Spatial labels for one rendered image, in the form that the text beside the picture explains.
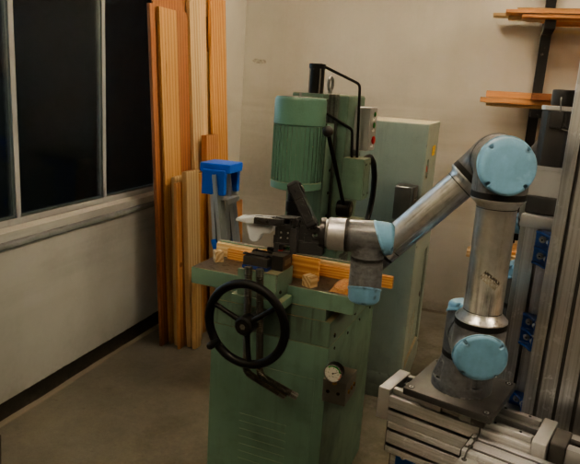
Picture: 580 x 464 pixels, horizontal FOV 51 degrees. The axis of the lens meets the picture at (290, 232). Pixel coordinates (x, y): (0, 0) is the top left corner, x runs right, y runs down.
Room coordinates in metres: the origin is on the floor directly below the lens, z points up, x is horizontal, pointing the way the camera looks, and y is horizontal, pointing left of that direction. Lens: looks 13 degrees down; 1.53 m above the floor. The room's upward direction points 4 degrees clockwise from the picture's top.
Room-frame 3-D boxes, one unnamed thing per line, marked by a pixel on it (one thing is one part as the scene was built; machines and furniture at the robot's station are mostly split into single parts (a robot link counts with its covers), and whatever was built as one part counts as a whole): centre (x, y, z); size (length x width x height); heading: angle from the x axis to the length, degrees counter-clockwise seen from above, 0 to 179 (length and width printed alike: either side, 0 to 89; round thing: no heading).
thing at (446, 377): (1.42, -0.46, 0.87); 0.15 x 0.15 x 0.10
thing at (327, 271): (2.04, -0.07, 0.92); 0.62 x 0.02 x 0.04; 68
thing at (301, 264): (1.99, -0.01, 0.94); 0.21 x 0.01 x 0.08; 68
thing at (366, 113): (2.31, -0.26, 1.40); 0.10 x 0.06 x 0.16; 158
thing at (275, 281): (1.89, 0.07, 0.92); 0.15 x 0.13 x 0.09; 68
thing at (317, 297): (1.97, 0.04, 0.87); 0.61 x 0.30 x 0.06; 68
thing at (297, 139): (2.07, -0.01, 1.35); 0.18 x 0.18 x 0.31
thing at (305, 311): (2.01, 0.01, 0.82); 0.40 x 0.21 x 0.04; 68
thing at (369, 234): (1.33, -0.18, 1.21); 0.11 x 0.08 x 0.09; 82
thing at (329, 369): (1.77, -0.17, 0.65); 0.06 x 0.04 x 0.08; 68
